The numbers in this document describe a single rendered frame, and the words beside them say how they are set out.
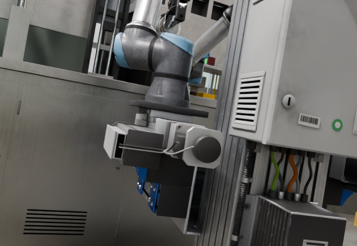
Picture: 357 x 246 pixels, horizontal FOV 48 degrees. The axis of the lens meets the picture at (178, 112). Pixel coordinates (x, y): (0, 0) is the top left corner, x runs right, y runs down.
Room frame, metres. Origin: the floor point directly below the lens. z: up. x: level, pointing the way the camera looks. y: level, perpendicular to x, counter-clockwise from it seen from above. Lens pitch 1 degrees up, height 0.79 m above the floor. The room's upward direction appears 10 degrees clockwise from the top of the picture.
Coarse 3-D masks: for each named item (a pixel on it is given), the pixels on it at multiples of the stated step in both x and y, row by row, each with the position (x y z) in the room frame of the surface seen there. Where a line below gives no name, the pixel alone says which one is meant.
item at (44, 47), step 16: (0, 32) 2.08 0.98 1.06; (32, 32) 2.15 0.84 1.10; (48, 32) 2.18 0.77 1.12; (0, 48) 2.08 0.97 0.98; (32, 48) 2.15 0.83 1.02; (48, 48) 2.19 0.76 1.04; (64, 48) 2.23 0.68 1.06; (80, 48) 2.26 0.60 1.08; (48, 64) 2.20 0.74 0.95; (64, 64) 2.23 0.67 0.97; (80, 64) 2.27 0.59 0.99; (112, 64) 2.35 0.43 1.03
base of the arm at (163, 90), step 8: (160, 80) 1.28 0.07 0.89; (168, 80) 1.27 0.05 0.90; (176, 80) 1.27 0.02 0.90; (184, 80) 1.29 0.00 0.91; (152, 88) 1.29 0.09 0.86; (160, 88) 1.28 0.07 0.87; (168, 88) 1.26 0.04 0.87; (176, 88) 1.27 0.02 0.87; (184, 88) 1.29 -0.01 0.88; (152, 96) 1.27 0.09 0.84; (160, 96) 1.26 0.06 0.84; (168, 96) 1.26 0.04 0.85; (176, 96) 1.26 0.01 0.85; (184, 96) 1.30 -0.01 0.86; (168, 104) 1.25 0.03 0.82; (176, 104) 1.26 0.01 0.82; (184, 104) 1.28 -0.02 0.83
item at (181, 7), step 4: (180, 0) 1.96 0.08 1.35; (180, 4) 1.95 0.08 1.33; (184, 4) 1.97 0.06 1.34; (176, 8) 1.96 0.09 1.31; (180, 8) 1.95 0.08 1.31; (184, 8) 1.96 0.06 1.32; (176, 12) 1.95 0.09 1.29; (180, 12) 1.95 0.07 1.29; (184, 12) 1.96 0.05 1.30; (176, 16) 1.94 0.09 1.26; (180, 16) 1.95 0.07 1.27; (184, 16) 1.96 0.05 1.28; (176, 20) 1.96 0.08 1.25; (180, 20) 1.95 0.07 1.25; (184, 20) 1.96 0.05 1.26
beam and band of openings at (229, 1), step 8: (168, 0) 2.48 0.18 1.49; (192, 0) 2.56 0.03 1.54; (200, 0) 2.66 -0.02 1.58; (208, 0) 2.62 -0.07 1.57; (216, 0) 2.63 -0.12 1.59; (224, 0) 2.66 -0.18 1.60; (232, 0) 2.69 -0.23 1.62; (192, 8) 2.64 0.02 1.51; (200, 8) 2.67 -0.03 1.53; (208, 8) 2.61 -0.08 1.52; (216, 8) 2.72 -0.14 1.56; (224, 8) 2.72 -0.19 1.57; (200, 16) 2.59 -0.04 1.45; (208, 16) 2.62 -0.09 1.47; (216, 16) 2.73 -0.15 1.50
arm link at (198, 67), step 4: (196, 64) 1.88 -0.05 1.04; (200, 64) 1.89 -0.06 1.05; (204, 64) 1.91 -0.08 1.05; (196, 68) 1.86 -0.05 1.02; (200, 68) 1.89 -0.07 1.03; (192, 72) 1.84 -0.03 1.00; (196, 72) 1.86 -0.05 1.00; (200, 72) 1.89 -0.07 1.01; (192, 76) 1.86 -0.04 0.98; (196, 76) 1.88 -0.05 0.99; (200, 76) 1.89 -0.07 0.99; (192, 80) 1.88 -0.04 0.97; (196, 80) 1.88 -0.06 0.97; (200, 80) 1.90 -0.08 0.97; (196, 84) 1.93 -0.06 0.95
